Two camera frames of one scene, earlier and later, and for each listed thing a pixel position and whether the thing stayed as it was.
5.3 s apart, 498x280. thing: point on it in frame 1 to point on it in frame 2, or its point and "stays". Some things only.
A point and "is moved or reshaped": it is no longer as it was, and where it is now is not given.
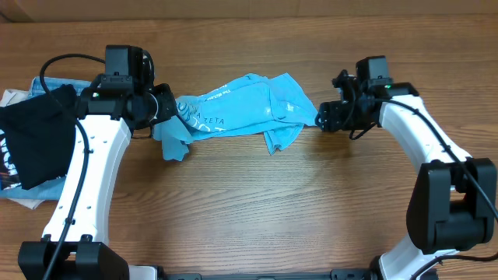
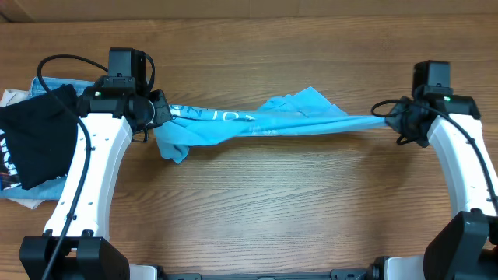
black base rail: x=336 y=274 stays
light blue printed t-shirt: x=251 y=104 is moved or reshaped
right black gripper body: x=346 y=117 to x=406 y=127
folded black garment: x=40 y=135 stays
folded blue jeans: x=51 y=190 stays
